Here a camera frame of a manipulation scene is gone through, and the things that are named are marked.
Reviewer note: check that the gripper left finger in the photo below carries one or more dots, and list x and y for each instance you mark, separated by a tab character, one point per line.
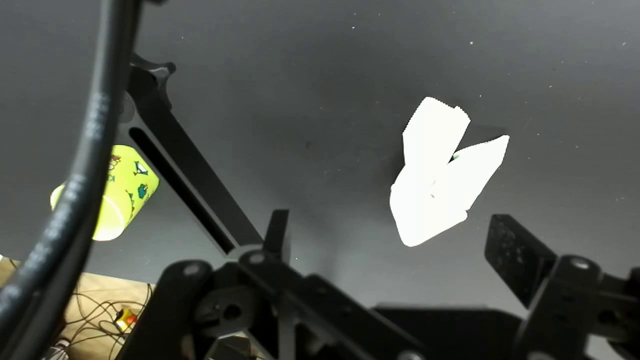
320	300

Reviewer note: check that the white towel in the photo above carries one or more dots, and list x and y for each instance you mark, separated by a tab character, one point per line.
430	200

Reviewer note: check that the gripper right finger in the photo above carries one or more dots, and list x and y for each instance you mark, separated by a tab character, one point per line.
565	300

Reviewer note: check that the small yellow and red connector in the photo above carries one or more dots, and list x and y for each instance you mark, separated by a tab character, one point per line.
125	318

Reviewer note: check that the black slotted stand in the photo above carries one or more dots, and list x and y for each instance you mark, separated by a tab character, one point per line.
192	157

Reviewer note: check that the yellow-green printed paper cup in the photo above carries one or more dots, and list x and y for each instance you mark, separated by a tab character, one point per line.
131	186

